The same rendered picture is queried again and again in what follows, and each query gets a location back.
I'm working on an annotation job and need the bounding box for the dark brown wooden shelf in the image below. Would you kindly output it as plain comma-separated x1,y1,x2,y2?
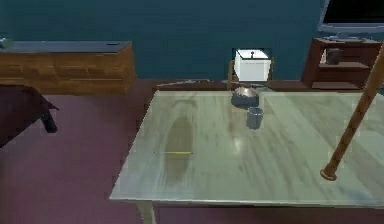
301,37,384,92

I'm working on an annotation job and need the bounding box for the grey blue cup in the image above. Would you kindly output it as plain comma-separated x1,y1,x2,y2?
245,106,265,131

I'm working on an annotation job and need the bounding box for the brown wooden baseball bat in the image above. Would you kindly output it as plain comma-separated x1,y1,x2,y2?
319,43,384,182

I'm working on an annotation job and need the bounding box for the black television set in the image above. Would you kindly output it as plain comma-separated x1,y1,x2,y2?
317,0,384,42

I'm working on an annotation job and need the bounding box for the brown wooden chest of drawers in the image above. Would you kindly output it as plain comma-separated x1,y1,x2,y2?
0,40,138,96

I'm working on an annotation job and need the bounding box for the white box on wooden stand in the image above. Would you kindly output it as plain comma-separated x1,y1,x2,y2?
227,47,275,92

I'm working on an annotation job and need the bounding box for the dark grey box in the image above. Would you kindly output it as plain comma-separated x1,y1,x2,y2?
325,47,344,66

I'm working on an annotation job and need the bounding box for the grey metal bowl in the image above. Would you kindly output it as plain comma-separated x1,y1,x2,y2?
231,86,260,110

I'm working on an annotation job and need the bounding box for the yellow pencil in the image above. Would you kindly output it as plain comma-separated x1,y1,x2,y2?
153,151,194,156

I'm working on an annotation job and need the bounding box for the small green grey object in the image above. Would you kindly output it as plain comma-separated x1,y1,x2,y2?
0,37,14,50

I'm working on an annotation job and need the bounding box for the pale green wooden table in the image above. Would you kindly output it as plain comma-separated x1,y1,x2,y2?
109,89,384,224

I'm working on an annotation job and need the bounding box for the dark maroon sofa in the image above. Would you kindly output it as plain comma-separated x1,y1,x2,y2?
0,83,60,149

